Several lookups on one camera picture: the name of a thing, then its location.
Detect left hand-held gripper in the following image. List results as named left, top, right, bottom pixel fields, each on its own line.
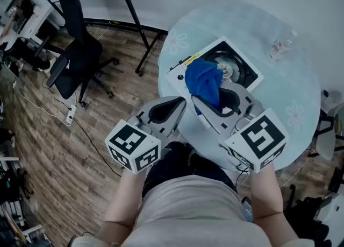
left=104, top=95, right=188, bottom=173

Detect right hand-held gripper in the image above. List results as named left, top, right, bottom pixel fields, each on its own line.
left=191, top=81, right=290, bottom=174

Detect blue cloth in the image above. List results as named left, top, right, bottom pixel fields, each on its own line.
left=184, top=58, right=225, bottom=115

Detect white portable gas stove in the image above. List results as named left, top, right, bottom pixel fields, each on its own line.
left=164, top=36, right=265, bottom=131

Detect person's right forearm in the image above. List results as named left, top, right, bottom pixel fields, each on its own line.
left=248, top=163, right=287, bottom=221

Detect person's left forearm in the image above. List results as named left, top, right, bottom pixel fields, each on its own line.
left=103, top=168, right=151, bottom=229

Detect person's dark trousers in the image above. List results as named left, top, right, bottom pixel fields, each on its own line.
left=141, top=140, right=239, bottom=199

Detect clear plastic bottle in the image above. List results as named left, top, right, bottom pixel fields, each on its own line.
left=268, top=29, right=299, bottom=62

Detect white power strip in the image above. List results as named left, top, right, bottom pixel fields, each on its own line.
left=65, top=104, right=78, bottom=124

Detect grey chair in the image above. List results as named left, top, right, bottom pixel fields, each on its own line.
left=315, top=89, right=344, bottom=161

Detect dark smartphone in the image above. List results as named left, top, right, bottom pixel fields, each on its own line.
left=241, top=196, right=255, bottom=223

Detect person's light shirt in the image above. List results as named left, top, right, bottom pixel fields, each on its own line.
left=77, top=174, right=333, bottom=247

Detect black office chair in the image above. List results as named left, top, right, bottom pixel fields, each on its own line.
left=46, top=0, right=120, bottom=107

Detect black swivel chair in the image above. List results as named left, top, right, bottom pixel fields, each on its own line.
left=284, top=183, right=334, bottom=242

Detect white box device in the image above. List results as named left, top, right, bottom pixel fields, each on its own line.
left=316, top=191, right=344, bottom=231

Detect white desk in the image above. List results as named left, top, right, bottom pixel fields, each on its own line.
left=5, top=0, right=67, bottom=43

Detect cluttered storage rack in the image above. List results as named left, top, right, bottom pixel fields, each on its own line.
left=0, top=149, right=47, bottom=247

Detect black floor cable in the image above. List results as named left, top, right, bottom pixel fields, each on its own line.
left=70, top=116, right=124, bottom=179

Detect white floor cable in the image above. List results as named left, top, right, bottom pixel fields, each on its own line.
left=15, top=89, right=73, bottom=128

